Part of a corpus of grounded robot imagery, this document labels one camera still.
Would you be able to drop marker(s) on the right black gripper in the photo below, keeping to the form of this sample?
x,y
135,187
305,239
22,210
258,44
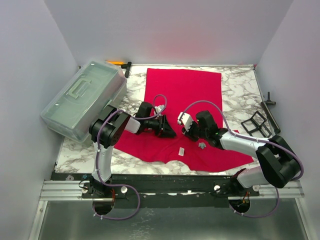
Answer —
x,y
193,131

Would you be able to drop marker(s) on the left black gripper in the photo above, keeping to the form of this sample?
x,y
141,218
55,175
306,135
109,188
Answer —
x,y
164,129

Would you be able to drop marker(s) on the red t-shirt garment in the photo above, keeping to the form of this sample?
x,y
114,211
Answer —
x,y
182,87

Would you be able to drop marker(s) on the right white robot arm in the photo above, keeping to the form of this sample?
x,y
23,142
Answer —
x,y
277,162

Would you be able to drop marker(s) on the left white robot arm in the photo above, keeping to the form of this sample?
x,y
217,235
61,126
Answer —
x,y
107,130

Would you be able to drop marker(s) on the white garment label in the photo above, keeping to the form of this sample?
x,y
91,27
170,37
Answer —
x,y
181,151

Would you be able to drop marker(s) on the black rod with knob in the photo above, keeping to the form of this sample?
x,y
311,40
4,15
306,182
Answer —
x,y
265,106

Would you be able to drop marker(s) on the black clamp tool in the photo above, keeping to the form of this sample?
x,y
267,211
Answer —
x,y
127,68

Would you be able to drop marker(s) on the clear plastic storage box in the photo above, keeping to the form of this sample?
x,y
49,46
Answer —
x,y
80,102

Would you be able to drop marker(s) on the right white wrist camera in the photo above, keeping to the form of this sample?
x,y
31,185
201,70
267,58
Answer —
x,y
185,120

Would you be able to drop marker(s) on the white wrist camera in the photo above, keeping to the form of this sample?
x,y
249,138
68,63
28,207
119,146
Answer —
x,y
158,110
185,120

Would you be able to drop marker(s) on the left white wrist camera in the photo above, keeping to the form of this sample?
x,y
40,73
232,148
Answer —
x,y
158,110

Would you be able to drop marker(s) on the black wire tray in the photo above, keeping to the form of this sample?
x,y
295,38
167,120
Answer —
x,y
256,123

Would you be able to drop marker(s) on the black metal base rail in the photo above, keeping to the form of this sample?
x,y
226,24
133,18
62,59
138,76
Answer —
x,y
128,191

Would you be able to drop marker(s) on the aluminium frame rail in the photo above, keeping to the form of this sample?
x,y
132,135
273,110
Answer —
x,y
56,190

